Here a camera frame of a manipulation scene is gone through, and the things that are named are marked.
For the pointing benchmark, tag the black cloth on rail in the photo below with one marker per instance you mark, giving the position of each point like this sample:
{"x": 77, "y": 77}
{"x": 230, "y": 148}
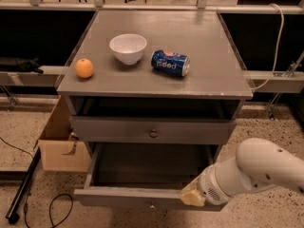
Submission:
{"x": 10, "y": 64}

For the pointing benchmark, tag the grey wooden drawer cabinet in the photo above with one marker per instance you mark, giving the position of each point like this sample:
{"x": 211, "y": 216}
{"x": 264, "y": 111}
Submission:
{"x": 213, "y": 89}

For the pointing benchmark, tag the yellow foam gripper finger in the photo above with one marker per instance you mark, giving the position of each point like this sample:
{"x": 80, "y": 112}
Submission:
{"x": 191, "y": 195}

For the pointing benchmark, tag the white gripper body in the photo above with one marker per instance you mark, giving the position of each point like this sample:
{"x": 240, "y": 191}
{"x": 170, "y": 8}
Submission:
{"x": 209, "y": 187}

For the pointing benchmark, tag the grey drawer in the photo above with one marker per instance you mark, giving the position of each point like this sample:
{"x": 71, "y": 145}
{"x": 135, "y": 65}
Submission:
{"x": 151, "y": 130}
{"x": 143, "y": 175}

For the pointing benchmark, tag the metal railing frame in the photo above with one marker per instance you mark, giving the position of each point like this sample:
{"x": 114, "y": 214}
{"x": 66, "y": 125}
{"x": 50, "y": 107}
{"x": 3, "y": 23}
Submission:
{"x": 52, "y": 33}

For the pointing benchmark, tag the grey top drawer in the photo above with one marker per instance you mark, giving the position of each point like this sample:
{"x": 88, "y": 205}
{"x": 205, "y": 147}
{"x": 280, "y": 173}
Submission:
{"x": 151, "y": 130}

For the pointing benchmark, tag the cardboard box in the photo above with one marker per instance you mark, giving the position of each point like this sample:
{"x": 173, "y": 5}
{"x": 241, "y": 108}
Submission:
{"x": 59, "y": 146}

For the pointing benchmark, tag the white ceramic bowl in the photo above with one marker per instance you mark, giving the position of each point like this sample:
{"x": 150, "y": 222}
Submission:
{"x": 128, "y": 48}

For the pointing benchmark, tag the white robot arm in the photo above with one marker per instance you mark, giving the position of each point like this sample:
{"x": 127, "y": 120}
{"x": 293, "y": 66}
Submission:
{"x": 257, "y": 166}

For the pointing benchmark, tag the blue Pepsi can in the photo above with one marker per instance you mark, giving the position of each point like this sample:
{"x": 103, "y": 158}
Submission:
{"x": 170, "y": 62}

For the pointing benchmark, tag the orange fruit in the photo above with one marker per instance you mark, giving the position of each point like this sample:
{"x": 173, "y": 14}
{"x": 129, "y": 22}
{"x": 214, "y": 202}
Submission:
{"x": 84, "y": 68}

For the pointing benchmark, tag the black bar on floor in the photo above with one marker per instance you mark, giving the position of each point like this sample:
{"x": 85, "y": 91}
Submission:
{"x": 25, "y": 179}

